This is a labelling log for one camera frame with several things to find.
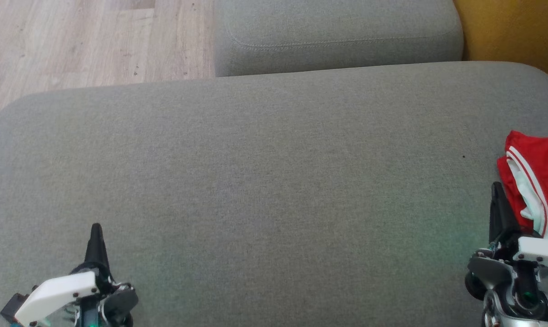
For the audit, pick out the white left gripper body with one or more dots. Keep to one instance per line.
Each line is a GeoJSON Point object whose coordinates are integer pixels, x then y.
{"type": "Point", "coordinates": [56, 293]}

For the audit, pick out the yellow sofa backrest cushion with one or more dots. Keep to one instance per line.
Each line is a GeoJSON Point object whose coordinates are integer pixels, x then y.
{"type": "Point", "coordinates": [515, 32]}

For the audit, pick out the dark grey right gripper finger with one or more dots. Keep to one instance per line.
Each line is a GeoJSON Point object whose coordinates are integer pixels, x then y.
{"type": "Point", "coordinates": [501, 218]}

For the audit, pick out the yellow and grey sofa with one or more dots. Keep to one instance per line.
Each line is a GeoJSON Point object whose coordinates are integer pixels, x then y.
{"type": "Point", "coordinates": [256, 181]}

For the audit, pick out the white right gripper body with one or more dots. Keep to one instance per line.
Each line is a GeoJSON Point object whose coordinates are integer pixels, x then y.
{"type": "Point", "coordinates": [542, 252]}

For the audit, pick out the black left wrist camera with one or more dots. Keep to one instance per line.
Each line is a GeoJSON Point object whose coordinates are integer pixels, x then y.
{"type": "Point", "coordinates": [12, 306]}

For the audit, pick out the grey sofa seat cushion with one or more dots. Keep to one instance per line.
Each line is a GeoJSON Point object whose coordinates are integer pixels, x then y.
{"type": "Point", "coordinates": [337, 32]}

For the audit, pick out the red basketball jersey white trim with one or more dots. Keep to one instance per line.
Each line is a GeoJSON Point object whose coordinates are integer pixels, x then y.
{"type": "Point", "coordinates": [546, 181]}

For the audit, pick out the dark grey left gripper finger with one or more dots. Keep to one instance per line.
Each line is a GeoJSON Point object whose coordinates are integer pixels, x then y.
{"type": "Point", "coordinates": [97, 250]}

